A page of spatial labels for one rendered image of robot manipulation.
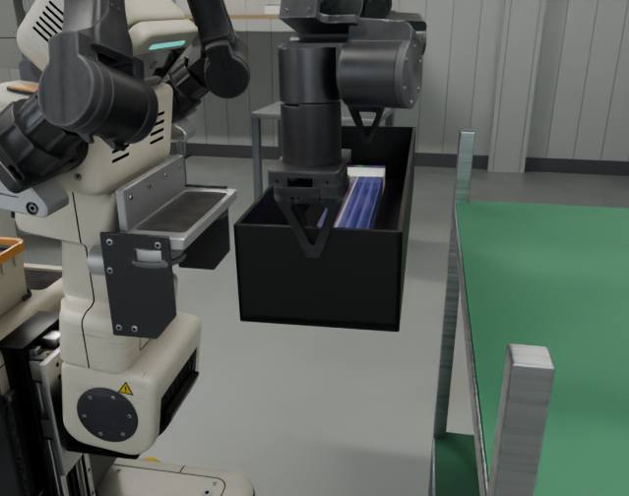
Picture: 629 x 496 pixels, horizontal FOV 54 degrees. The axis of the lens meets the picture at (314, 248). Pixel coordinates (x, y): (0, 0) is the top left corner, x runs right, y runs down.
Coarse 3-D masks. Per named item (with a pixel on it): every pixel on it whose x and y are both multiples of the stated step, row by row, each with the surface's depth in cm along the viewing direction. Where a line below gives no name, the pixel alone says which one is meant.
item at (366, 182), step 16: (352, 176) 105; (368, 176) 105; (384, 176) 109; (352, 192) 96; (368, 192) 96; (352, 208) 89; (368, 208) 88; (320, 224) 82; (336, 224) 82; (352, 224) 82; (368, 224) 82
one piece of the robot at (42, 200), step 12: (48, 180) 73; (0, 192) 71; (24, 192) 70; (36, 192) 70; (48, 192) 72; (60, 192) 74; (0, 204) 71; (12, 204) 71; (24, 204) 71; (36, 204) 71; (48, 204) 71; (60, 204) 73; (36, 216) 71
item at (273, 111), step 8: (272, 104) 357; (280, 104) 357; (344, 104) 357; (256, 112) 330; (264, 112) 330; (272, 112) 330; (280, 112) 330; (344, 112) 330; (360, 112) 330; (368, 112) 330; (384, 112) 330; (392, 112) 349; (256, 120) 331; (280, 120) 370; (344, 120) 317; (352, 120) 316; (368, 120) 313; (392, 120) 351; (256, 128) 333; (280, 128) 372; (256, 136) 334; (280, 136) 374; (256, 144) 336; (280, 144) 376; (256, 152) 337; (280, 152) 378; (256, 160) 339; (256, 168) 341; (256, 176) 343; (256, 184) 344; (256, 192) 346
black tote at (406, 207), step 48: (384, 144) 114; (384, 192) 108; (240, 240) 63; (288, 240) 62; (336, 240) 61; (384, 240) 60; (240, 288) 65; (288, 288) 64; (336, 288) 63; (384, 288) 62
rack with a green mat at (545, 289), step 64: (448, 256) 135; (512, 256) 101; (576, 256) 101; (448, 320) 138; (512, 320) 80; (576, 320) 80; (448, 384) 144; (512, 384) 44; (576, 384) 67; (448, 448) 146; (512, 448) 45; (576, 448) 57
